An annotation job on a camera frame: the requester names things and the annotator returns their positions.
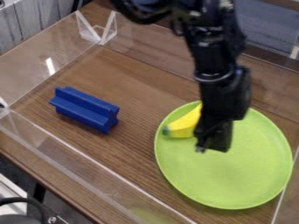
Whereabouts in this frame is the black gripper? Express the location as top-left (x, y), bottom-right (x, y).
top-left (194, 66), bottom-right (251, 153)

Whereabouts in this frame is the blue ridged block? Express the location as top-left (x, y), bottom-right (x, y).
top-left (50, 87), bottom-right (121, 133)

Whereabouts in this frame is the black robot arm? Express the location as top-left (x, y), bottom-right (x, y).
top-left (110, 0), bottom-right (251, 152)

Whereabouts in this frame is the green round plate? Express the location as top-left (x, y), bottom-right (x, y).
top-left (154, 109), bottom-right (294, 210)

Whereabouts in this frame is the yellow banana-shaped toy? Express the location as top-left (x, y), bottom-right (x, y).
top-left (163, 103), bottom-right (202, 138)

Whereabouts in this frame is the black device with knob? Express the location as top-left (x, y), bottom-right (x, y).
top-left (42, 203), bottom-right (94, 224)

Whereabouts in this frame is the clear acrylic barrier wall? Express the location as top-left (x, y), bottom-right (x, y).
top-left (0, 6), bottom-right (299, 224)

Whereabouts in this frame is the black cable lower left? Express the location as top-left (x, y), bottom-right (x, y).
top-left (0, 196), bottom-right (45, 224)

